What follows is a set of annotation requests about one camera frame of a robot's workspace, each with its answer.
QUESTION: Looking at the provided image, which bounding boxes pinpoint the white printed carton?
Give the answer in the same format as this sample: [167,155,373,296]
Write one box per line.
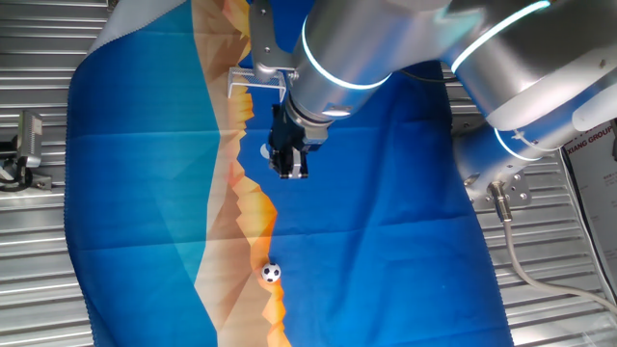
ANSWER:
[561,122,617,290]

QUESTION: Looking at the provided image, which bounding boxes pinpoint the thick grey robot cable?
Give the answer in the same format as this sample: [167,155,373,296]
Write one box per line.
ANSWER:
[487,180,617,315]

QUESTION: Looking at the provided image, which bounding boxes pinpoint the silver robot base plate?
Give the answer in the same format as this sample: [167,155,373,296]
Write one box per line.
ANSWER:
[465,168,534,211]

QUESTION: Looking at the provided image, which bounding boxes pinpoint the white zip tie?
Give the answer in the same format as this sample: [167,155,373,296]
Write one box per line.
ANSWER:
[510,127,563,154]

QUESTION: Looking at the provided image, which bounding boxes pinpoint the blue printed mountain cloth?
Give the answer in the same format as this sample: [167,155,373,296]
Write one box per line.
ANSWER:
[64,0,515,347]

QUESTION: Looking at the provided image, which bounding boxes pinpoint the silver fixed depth camera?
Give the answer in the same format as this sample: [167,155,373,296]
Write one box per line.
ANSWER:
[16,110,43,169]

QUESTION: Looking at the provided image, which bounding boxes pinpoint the small black white soccer ball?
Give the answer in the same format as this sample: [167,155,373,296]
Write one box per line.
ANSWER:
[260,262,282,284]

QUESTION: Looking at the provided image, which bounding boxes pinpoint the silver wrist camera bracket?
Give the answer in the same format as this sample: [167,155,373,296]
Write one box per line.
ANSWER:
[249,0,296,83]

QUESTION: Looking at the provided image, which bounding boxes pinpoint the long looped gripper cable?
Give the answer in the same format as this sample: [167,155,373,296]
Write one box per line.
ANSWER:
[397,68,445,84]

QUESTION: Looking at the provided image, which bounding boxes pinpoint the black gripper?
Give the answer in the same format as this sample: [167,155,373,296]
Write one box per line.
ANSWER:
[267,104,310,180]

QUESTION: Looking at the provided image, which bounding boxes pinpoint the white wire mesh goal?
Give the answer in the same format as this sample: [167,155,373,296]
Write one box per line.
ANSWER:
[227,66,288,103]

